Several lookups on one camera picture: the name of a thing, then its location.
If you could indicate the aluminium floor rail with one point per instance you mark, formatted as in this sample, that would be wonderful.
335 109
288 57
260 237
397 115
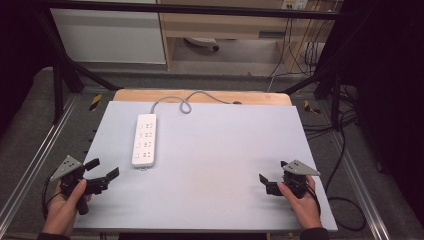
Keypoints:
361 186
30 166

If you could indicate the white cabinet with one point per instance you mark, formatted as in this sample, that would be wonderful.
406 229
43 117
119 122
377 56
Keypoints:
106 33

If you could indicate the person's left hand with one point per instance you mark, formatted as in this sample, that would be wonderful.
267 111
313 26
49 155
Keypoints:
64 210

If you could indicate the white power strip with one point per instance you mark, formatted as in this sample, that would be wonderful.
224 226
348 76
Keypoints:
144 140

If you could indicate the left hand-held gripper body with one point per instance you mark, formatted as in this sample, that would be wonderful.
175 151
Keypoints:
70 176

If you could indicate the black metal frame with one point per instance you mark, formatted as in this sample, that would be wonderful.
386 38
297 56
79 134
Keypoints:
186 9

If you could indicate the white wall socket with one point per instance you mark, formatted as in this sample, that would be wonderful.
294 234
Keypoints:
295 4

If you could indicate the person's right hand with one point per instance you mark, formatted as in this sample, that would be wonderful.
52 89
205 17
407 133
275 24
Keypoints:
301 205

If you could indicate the yellow black floor tape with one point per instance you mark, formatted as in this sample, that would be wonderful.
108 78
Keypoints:
310 107
95 102

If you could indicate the wooden table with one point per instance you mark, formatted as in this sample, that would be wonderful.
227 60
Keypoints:
206 96

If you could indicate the grey chair base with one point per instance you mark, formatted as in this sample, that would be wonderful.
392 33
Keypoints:
203 42

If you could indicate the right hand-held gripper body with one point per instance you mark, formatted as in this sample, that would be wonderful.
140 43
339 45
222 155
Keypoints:
295 180

